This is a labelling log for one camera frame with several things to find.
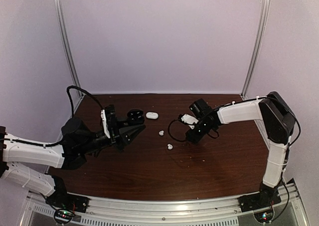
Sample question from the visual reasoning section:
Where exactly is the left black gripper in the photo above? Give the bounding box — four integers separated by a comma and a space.
79, 116, 146, 155

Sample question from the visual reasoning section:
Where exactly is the black earbud charging case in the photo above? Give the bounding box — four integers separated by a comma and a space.
127, 109, 145, 125

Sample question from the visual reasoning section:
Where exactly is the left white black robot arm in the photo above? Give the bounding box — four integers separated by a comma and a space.
0, 117, 146, 208

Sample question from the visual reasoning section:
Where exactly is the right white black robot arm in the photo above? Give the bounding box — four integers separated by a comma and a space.
180, 91, 299, 207

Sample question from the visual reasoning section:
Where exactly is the white earbud charging case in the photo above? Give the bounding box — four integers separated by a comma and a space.
146, 112, 159, 120

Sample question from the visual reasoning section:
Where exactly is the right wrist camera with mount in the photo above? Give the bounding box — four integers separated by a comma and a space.
178, 114, 198, 130

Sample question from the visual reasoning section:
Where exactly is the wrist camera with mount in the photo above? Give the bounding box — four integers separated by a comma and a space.
100, 104, 116, 139
178, 114, 198, 130

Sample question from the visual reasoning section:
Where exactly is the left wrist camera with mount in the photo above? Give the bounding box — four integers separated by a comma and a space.
100, 104, 116, 139

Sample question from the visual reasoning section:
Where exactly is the right black camera cable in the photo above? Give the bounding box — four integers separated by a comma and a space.
167, 119, 190, 142

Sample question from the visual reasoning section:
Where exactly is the black camera cable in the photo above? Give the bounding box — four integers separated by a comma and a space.
42, 85, 107, 147
167, 119, 190, 142

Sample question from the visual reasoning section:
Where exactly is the left black camera cable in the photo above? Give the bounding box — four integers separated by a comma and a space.
42, 85, 107, 147

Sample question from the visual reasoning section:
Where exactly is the right aluminium frame post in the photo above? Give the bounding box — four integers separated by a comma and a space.
241, 0, 271, 99

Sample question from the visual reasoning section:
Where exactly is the aluminium frame post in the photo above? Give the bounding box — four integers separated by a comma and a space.
53, 0, 80, 87
241, 0, 271, 99

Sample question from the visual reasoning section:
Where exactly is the front aluminium rail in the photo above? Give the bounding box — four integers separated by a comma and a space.
24, 181, 307, 226

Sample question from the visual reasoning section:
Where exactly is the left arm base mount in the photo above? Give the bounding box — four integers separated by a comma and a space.
43, 194, 89, 225

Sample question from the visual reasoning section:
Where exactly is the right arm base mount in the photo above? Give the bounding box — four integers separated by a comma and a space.
238, 192, 281, 224

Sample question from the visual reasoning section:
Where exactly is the left aluminium frame post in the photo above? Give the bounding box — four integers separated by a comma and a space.
53, 0, 80, 87

